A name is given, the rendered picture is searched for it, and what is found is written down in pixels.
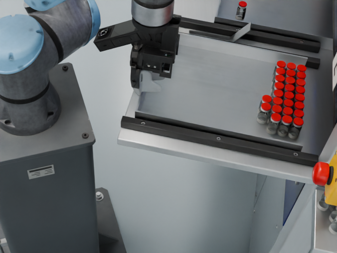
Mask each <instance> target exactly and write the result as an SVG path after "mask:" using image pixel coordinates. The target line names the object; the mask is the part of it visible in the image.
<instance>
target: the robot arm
mask: <svg viewBox="0 0 337 253"><path fill-rule="evenodd" d="M174 4H175V0H131V15H132V20H129V21H125V22H122V23H118V24H115V25H112V26H108V27H105V28H101V29H99V27H100V25H101V17H100V12H99V8H98V6H97V4H96V2H95V0H24V8H25V9H26V11H27V13H28V15H24V14H15V16H14V17H12V16H11V15H8V16H5V17H2V18H0V128H1V129H2V130H4V131H6V132H7V133H10V134H13V135H18V136H30V135H35V134H38V133H41V132H43V131H45V130H47V129H48V128H50V127H51V126H52V125H53V124H54V123H55V122H56V121H57V120H58V118H59V116H60V113H61V102H60V97H59V95H58V93H57V91H56V89H55V88H54V86H53V85H52V83H51V82H50V81H49V73H48V72H49V70H50V69H52V68H53V67H55V66H56V65H57V64H59V63H60V62H62V61H63V60H64V59H66V58H67V57H69V56H70V55H71V54H73V53H74V52H75V51H77V50H78V49H80V48H81V47H84V46H85V45H87V44H88V43H89V41H90V40H91V39H93V38H94V37H95V36H96V37H95V39H94V41H93V43H94V44H95V46H96V47H97V49H98V50H99V51H100V52H102V51H106V50H110V49H114V48H117V47H121V46H125V45H128V44H131V45H132V49H131V54H130V66H131V73H130V82H131V87H132V88H133V90H134V91H135V93H136V94H137V95H141V92H160V91H161V90H162V86H161V85H160V84H158V83H156V82H155V81H154V80H163V79H165V78H170V79H171V76H172V67H173V64H174V63H175V58H176V55H178V48H179V40H180V34H178V33H179V26H180V23H181V17H182V16H181V15H176V14H174ZM169 70H170V73H166V72H165V71H169Z"/></svg>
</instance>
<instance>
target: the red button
mask: <svg viewBox="0 0 337 253"><path fill-rule="evenodd" d="M329 175H330V172H329V164H328V163H325V162H317V163H316V164H315V166H314V168H313V171H312V181H313V183H314V184H315V185H320V186H324V185H325V184H326V183H327V180H328V178H329Z"/></svg>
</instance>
